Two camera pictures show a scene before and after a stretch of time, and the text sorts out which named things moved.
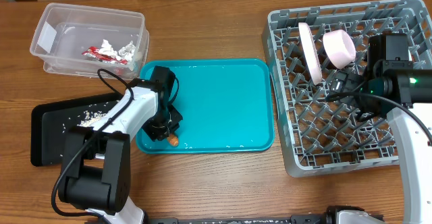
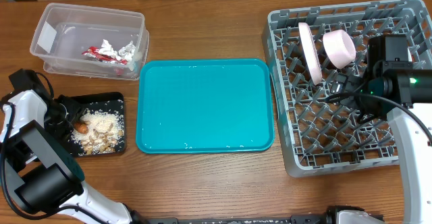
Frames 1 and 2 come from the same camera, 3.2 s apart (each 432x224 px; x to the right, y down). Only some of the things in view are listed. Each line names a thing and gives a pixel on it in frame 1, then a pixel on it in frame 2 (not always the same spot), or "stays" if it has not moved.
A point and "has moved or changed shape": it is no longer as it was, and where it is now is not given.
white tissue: [106, 49] stays
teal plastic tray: [227, 106] stays
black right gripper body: [349, 83] stays
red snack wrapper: [95, 52] stays
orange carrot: [173, 140] has moved or changed shape
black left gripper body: [160, 125] -> [55, 120]
